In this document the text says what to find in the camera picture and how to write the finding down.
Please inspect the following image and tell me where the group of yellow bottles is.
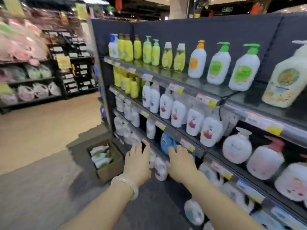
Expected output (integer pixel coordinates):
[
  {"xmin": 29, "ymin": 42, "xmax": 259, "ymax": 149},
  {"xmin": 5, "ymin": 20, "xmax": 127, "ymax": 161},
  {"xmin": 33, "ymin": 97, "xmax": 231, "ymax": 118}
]
[{"xmin": 112, "ymin": 67, "xmax": 142, "ymax": 99}]

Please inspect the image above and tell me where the person's left forearm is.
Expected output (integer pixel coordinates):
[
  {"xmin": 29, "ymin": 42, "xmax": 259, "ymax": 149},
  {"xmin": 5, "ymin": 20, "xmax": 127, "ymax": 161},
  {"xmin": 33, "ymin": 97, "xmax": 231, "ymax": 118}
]
[{"xmin": 59, "ymin": 181, "xmax": 134, "ymax": 230}]

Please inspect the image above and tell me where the white bottle with green pump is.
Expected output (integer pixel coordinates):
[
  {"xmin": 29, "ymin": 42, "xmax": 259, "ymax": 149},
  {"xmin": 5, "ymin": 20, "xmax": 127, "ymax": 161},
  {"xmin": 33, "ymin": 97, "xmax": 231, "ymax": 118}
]
[
  {"xmin": 228, "ymin": 43, "xmax": 261, "ymax": 92},
  {"xmin": 206, "ymin": 42, "xmax": 232, "ymax": 85}
]

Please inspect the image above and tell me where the brown cardboard box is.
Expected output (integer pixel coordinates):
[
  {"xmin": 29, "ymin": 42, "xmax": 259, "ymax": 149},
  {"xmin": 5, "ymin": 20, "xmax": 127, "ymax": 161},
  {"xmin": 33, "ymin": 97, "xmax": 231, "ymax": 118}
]
[{"xmin": 87, "ymin": 140, "xmax": 125, "ymax": 184}]

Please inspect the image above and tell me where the round white bottle teal print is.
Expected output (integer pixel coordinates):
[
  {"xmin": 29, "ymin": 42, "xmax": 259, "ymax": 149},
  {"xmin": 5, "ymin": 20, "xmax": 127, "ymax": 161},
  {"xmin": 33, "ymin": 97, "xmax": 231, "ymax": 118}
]
[{"xmin": 184, "ymin": 199, "xmax": 205, "ymax": 226}]

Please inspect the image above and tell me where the round white bottle pink print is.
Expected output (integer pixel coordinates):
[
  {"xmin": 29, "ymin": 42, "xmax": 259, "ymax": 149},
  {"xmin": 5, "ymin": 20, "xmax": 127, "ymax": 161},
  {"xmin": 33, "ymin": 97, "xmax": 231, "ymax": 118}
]
[{"xmin": 274, "ymin": 154, "xmax": 307, "ymax": 202}]

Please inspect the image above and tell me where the set of shelf price tags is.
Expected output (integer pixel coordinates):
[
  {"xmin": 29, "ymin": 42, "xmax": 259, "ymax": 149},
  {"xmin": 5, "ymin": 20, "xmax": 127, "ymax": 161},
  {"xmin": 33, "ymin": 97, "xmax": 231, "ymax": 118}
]
[{"xmin": 112, "ymin": 60, "xmax": 307, "ymax": 230}]

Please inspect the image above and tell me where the person's right hand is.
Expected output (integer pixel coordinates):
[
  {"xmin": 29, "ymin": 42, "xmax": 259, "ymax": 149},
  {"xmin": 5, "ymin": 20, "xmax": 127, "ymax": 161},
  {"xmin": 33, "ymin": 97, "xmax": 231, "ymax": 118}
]
[{"xmin": 166, "ymin": 145, "xmax": 200, "ymax": 185}]

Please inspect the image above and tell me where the person's right forearm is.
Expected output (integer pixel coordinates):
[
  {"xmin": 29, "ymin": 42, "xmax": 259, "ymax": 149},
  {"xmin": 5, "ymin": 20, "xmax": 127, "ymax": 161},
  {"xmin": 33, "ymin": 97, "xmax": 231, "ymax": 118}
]
[{"xmin": 185, "ymin": 172, "xmax": 265, "ymax": 230}]

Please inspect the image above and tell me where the dark shelf with white labels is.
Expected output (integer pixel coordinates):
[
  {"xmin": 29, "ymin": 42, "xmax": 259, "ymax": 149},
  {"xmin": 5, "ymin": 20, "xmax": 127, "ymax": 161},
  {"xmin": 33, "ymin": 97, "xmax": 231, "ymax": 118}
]
[{"xmin": 42, "ymin": 29, "xmax": 99, "ymax": 98}]

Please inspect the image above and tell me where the row of small white bottles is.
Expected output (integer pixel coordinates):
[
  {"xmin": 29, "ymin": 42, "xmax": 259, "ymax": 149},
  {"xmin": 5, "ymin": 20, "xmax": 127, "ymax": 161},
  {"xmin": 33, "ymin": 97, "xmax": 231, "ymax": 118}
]
[{"xmin": 115, "ymin": 95, "xmax": 141, "ymax": 128}]

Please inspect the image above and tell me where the round white bottle pink pump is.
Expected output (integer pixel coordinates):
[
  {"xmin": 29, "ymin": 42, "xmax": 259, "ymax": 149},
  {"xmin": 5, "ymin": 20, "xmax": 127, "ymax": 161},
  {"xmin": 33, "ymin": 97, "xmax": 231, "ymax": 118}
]
[{"xmin": 246, "ymin": 136, "xmax": 285, "ymax": 180}]

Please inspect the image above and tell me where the group of white refill pouches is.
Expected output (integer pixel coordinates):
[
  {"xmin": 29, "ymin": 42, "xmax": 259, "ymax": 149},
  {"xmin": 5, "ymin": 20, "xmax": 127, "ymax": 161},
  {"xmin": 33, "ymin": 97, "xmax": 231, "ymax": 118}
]
[{"xmin": 113, "ymin": 116, "xmax": 142, "ymax": 146}]

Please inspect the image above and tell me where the dark grey store shelf unit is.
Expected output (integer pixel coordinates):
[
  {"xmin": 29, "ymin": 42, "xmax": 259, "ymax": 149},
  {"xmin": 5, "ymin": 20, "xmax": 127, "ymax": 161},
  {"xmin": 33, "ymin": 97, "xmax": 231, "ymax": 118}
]
[{"xmin": 87, "ymin": 12, "xmax": 307, "ymax": 230}]

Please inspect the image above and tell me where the white and green bottle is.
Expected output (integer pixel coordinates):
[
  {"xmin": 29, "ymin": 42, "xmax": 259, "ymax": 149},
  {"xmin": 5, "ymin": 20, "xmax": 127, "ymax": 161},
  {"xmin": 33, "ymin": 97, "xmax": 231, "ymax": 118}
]
[
  {"xmin": 90, "ymin": 145, "xmax": 110, "ymax": 156},
  {"xmin": 94, "ymin": 157, "xmax": 113, "ymax": 169},
  {"xmin": 91, "ymin": 152, "xmax": 111, "ymax": 163}
]

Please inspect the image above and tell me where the white pillar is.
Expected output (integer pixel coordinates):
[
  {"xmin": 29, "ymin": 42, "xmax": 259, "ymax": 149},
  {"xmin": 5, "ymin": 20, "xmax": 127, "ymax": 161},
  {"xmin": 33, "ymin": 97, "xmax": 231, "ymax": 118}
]
[{"xmin": 169, "ymin": 0, "xmax": 190, "ymax": 20}]

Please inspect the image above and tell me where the yellow paper sign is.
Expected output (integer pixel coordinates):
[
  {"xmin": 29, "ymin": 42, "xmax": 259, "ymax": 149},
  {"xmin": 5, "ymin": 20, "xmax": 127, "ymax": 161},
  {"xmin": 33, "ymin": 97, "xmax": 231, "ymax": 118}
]
[{"xmin": 56, "ymin": 55, "xmax": 72, "ymax": 72}]

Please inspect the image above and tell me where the shelf of pink packaged goods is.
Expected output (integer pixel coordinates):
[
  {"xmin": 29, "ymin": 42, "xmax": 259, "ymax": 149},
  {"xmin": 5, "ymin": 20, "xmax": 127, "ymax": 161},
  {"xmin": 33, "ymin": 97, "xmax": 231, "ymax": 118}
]
[{"xmin": 0, "ymin": 12, "xmax": 63, "ymax": 115}]

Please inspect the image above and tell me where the person's left hand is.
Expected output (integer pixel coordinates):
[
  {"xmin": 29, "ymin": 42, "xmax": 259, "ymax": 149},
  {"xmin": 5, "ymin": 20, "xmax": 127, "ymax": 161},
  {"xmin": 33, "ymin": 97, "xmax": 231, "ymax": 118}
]
[{"xmin": 123, "ymin": 141, "xmax": 152, "ymax": 188}]

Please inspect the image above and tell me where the large cream bottle white pump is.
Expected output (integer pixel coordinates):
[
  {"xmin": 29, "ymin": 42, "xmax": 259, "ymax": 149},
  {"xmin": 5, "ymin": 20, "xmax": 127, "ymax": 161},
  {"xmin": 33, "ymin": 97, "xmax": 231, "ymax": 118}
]
[{"xmin": 261, "ymin": 40, "xmax": 307, "ymax": 108}]

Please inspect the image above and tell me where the row of white red-print bottles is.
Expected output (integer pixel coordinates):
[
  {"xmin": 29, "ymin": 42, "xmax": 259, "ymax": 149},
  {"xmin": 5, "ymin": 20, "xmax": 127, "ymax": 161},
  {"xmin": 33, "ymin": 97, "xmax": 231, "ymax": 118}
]
[{"xmin": 142, "ymin": 81, "xmax": 224, "ymax": 148}]

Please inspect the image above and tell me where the blue and white pump bottle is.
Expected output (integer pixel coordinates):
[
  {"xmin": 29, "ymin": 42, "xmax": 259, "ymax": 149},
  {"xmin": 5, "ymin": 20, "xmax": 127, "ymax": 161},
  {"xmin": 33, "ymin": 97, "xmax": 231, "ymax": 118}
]
[{"xmin": 108, "ymin": 33, "xmax": 119, "ymax": 59}]

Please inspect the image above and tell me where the white bottle with blue print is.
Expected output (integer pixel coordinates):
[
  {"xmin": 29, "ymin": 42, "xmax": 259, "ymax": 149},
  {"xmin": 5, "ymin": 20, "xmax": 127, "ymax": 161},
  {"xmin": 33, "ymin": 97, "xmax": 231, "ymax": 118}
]
[{"xmin": 150, "ymin": 151, "xmax": 168, "ymax": 181}]

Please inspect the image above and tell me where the yellow-green hanging sign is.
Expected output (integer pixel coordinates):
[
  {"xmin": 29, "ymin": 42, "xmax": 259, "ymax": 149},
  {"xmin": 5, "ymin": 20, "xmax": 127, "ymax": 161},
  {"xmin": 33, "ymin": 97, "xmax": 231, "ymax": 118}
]
[{"xmin": 75, "ymin": 2, "xmax": 89, "ymax": 21}]

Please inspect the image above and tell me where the clear yellow bottle white cap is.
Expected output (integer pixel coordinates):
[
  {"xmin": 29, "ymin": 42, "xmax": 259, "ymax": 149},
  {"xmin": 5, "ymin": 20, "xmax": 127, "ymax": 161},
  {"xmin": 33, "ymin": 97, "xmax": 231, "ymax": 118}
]
[
  {"xmin": 173, "ymin": 43, "xmax": 186, "ymax": 73},
  {"xmin": 161, "ymin": 42, "xmax": 173, "ymax": 69}
]

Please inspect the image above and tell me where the yellow bottle with teal pump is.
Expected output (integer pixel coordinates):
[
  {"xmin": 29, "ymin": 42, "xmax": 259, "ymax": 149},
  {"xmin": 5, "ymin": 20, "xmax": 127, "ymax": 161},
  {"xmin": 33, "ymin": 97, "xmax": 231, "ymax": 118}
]
[
  {"xmin": 151, "ymin": 39, "xmax": 161, "ymax": 66},
  {"xmin": 143, "ymin": 35, "xmax": 152, "ymax": 64}
]

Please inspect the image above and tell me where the yellow bottle with brown cap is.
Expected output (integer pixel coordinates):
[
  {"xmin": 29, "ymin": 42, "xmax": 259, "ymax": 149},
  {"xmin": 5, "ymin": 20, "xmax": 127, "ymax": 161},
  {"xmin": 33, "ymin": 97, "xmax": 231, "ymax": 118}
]
[
  {"xmin": 117, "ymin": 33, "xmax": 125, "ymax": 60},
  {"xmin": 133, "ymin": 34, "xmax": 142, "ymax": 61},
  {"xmin": 123, "ymin": 34, "xmax": 134, "ymax": 63}
]

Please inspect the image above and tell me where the white bottle with orange pump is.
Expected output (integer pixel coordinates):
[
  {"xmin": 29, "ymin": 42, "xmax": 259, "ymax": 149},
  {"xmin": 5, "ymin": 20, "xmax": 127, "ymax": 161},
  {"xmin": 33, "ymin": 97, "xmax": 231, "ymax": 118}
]
[{"xmin": 188, "ymin": 40, "xmax": 207, "ymax": 79}]

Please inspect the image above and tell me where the blue refill pouch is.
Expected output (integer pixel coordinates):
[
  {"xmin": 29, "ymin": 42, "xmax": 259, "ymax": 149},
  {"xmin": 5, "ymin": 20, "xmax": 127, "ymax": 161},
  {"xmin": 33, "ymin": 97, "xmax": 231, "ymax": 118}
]
[{"xmin": 160, "ymin": 133, "xmax": 178, "ymax": 155}]

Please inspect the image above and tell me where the white bangle bracelet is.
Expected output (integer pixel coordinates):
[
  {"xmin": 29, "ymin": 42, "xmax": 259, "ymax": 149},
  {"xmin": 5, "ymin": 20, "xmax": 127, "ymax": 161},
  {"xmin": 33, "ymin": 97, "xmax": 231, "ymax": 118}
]
[{"xmin": 110, "ymin": 173, "xmax": 139, "ymax": 201}]

